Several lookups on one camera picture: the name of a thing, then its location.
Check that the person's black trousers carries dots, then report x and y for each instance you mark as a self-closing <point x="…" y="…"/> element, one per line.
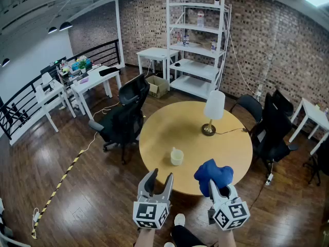
<point x="185" y="237"/>

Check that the black cluttered side table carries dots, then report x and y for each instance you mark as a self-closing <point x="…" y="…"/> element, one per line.
<point x="65" y="76"/>

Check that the small white desk lamp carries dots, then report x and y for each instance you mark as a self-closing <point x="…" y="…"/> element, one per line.
<point x="46" y="78"/>

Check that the blue box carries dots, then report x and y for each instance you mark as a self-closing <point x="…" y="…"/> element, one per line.
<point x="75" y="66"/>

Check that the black folding chair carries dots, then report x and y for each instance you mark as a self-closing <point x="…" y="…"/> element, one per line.
<point x="248" y="104"/>

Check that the blue cloth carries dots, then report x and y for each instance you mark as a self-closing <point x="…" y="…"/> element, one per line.
<point x="210" y="172"/>

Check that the white power strip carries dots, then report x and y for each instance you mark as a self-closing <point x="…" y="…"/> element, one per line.
<point x="36" y="215"/>
<point x="269" y="180"/>

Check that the black office chair grey armrest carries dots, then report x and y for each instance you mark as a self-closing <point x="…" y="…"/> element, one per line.
<point x="123" y="117"/>

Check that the cream cup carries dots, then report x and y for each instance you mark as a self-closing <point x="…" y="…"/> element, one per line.
<point x="177" y="158"/>

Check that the person's right forearm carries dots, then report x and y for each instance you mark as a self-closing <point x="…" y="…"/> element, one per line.
<point x="226" y="238"/>

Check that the white shade table lamp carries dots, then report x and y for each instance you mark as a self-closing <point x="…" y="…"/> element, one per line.
<point x="214" y="105"/>

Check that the cardboard box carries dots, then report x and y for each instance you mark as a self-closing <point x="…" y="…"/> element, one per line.
<point x="156" y="87"/>

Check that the person's white shoe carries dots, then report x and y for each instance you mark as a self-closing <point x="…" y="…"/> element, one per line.
<point x="180" y="219"/>

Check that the black pendant lamp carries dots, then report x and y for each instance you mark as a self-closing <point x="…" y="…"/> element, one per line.
<point x="65" y="26"/>
<point x="5" y="62"/>
<point x="52" y="30"/>

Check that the white side table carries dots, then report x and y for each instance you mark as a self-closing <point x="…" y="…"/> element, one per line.
<point x="312" y="112"/>

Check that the white metal shelf rack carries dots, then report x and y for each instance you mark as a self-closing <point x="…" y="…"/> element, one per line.
<point x="195" y="68"/>

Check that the black pouch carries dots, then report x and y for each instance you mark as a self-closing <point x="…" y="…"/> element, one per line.
<point x="109" y="71"/>

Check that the blue label water bottle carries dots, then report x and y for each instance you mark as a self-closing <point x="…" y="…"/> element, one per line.
<point x="186" y="41"/>
<point x="214" y="46"/>

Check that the small green plant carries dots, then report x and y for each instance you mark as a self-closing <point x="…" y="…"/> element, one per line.
<point x="82" y="64"/>

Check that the yellow black striped floor tape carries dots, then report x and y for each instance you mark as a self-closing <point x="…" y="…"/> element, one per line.
<point x="63" y="176"/>

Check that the white low desk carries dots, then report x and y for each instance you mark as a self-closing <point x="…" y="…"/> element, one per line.
<point x="51" y="96"/>

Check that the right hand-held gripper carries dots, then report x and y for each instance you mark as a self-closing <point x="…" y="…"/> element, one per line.
<point x="231" y="213"/>

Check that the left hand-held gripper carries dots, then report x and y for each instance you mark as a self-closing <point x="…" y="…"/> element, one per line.
<point x="149" y="212"/>

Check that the tall clear water bottle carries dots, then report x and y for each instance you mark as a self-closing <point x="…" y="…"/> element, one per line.
<point x="200" y="19"/>

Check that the black metal railing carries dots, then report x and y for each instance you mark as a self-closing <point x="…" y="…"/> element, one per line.
<point x="15" y="104"/>

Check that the person's left forearm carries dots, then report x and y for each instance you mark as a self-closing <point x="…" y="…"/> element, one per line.
<point x="145" y="238"/>

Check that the small white table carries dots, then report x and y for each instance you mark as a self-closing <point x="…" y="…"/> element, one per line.
<point x="154" y="53"/>

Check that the pink paper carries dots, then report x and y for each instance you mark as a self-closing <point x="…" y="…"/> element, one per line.
<point x="84" y="80"/>

